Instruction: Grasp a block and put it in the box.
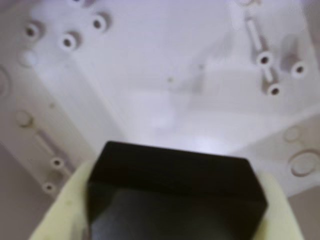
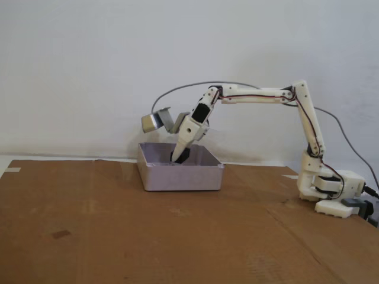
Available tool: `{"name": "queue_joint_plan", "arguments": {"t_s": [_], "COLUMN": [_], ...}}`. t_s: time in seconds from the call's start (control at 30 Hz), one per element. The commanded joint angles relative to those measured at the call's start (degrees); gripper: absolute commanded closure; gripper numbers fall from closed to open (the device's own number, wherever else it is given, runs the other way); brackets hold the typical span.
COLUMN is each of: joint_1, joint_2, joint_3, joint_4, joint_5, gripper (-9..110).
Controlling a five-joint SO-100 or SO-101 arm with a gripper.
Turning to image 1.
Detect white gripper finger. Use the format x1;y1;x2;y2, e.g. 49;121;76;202
29;160;94;240
253;172;307;240

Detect grey plastic open box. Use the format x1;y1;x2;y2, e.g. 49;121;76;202
0;0;320;240

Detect black rectangular block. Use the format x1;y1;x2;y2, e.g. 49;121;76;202
84;141;269;240

